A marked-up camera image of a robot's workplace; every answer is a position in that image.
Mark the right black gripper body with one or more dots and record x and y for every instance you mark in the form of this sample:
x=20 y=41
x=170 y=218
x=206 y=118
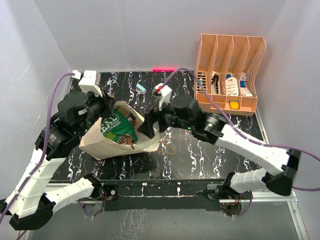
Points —
x=167 y=118

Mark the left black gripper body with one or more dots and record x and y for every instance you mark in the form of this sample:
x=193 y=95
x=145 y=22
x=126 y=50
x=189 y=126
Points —
x=99 y=107

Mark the green chips bag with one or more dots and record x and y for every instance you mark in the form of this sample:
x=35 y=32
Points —
x=118 y=129

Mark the brown paper bag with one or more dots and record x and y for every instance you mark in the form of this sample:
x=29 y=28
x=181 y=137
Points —
x=97 y=146

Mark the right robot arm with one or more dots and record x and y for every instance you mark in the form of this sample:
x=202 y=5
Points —
x=278 y=166

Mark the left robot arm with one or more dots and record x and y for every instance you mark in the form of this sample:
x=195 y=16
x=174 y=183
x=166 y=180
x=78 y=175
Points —
x=29 y=206

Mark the red brown snack box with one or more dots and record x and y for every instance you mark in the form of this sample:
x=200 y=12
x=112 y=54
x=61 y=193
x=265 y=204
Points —
x=131 y=118

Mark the light blue stapler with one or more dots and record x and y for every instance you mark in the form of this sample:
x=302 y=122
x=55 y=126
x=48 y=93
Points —
x=140 y=89

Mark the pink tape strip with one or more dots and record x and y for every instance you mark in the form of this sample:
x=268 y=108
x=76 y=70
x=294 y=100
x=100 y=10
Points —
x=163 y=69

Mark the yellow sticky notes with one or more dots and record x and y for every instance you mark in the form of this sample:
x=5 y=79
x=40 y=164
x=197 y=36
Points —
x=234 y=105

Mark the white labelled bottle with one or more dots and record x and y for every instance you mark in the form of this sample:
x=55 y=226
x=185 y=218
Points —
x=231 y=86

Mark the orange desk organizer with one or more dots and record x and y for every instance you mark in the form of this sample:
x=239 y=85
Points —
x=223 y=56

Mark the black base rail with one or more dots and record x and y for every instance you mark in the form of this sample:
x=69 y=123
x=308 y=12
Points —
x=163 y=194

